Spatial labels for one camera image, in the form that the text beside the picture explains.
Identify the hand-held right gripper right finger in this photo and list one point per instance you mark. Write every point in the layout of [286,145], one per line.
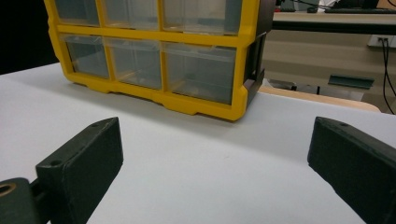
[358,161]

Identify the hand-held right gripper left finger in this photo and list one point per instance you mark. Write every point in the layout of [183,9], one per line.
[81,168]

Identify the yellow black drawer organizer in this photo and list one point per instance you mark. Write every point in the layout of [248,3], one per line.
[199,37]

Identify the wooden table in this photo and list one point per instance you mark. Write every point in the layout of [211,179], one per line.
[317,98]

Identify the grey vent plate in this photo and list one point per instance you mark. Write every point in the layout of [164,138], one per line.
[351,81]

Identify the beige wooden desk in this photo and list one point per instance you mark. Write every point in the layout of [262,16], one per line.
[311,56]

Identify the black keyboard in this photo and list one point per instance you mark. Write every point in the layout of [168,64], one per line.
[358,10]

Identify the group of clear drawers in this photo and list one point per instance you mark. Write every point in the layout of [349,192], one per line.
[199,71]

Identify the black computer mouse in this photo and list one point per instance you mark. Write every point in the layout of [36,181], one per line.
[312,9]

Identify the white wall socket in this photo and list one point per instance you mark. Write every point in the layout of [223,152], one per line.
[381,40]

